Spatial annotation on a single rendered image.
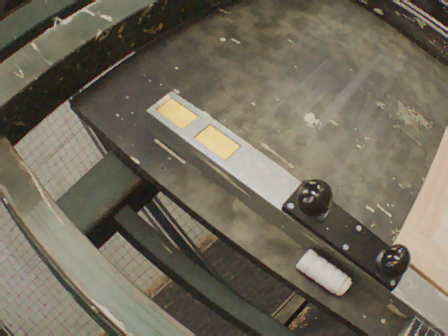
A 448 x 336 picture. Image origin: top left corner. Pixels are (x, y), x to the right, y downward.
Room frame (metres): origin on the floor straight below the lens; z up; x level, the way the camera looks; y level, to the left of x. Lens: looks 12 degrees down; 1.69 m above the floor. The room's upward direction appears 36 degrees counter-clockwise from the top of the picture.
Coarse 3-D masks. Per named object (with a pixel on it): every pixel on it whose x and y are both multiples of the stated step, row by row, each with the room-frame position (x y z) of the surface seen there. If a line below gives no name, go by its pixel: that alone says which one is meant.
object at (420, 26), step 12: (360, 0) 0.96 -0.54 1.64; (372, 0) 0.93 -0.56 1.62; (384, 0) 0.90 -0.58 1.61; (396, 0) 0.88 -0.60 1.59; (384, 12) 0.92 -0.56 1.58; (396, 12) 0.89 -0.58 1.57; (408, 12) 0.86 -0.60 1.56; (420, 12) 0.86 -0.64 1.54; (396, 24) 0.91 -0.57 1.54; (408, 24) 0.88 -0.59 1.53; (420, 24) 0.84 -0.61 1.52; (432, 24) 0.82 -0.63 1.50; (420, 36) 0.86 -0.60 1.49; (432, 36) 0.83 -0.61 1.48; (444, 36) 0.80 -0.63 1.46; (432, 48) 0.85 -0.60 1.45; (444, 48) 0.82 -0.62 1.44; (444, 60) 0.83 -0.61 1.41
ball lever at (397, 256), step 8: (392, 248) 0.35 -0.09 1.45; (400, 248) 0.35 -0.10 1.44; (384, 256) 0.36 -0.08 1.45; (392, 256) 0.35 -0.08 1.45; (400, 256) 0.34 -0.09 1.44; (408, 256) 0.34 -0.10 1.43; (384, 264) 0.35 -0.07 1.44; (392, 264) 0.34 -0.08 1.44; (400, 264) 0.34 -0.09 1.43; (408, 264) 0.34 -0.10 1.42; (384, 272) 0.35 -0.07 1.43; (392, 272) 0.34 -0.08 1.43; (400, 272) 0.34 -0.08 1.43
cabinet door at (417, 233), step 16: (432, 176) 0.57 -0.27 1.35; (432, 192) 0.55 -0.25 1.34; (416, 208) 0.53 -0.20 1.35; (432, 208) 0.53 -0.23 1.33; (416, 224) 0.51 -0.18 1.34; (432, 224) 0.51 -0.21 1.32; (400, 240) 0.50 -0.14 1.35; (416, 240) 0.49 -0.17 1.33; (432, 240) 0.49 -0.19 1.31; (416, 256) 0.47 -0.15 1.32; (432, 256) 0.47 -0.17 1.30; (416, 272) 0.47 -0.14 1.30; (432, 272) 0.45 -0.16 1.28
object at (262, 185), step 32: (160, 128) 0.62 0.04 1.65; (192, 128) 0.60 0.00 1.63; (224, 128) 0.60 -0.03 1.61; (192, 160) 0.60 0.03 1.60; (256, 160) 0.57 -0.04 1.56; (256, 192) 0.54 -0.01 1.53; (288, 192) 0.53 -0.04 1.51; (288, 224) 0.52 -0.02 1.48; (384, 288) 0.43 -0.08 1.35; (416, 288) 0.42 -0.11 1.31
